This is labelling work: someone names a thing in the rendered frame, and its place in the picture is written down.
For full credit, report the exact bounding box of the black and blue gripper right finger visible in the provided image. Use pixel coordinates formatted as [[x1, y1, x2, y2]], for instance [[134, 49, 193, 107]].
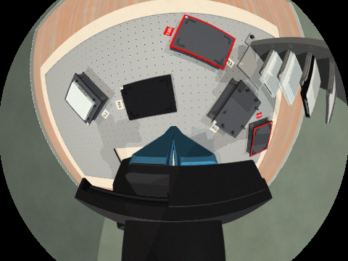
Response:
[[173, 126, 218, 165]]

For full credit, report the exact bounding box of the white well plate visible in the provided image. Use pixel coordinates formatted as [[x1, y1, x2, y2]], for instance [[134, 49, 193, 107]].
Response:
[[66, 80, 96, 120], [258, 51, 282, 98], [277, 52, 302, 106]]

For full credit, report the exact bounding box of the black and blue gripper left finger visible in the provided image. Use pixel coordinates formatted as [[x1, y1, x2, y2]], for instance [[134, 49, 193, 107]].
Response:
[[129, 126, 173, 165]]

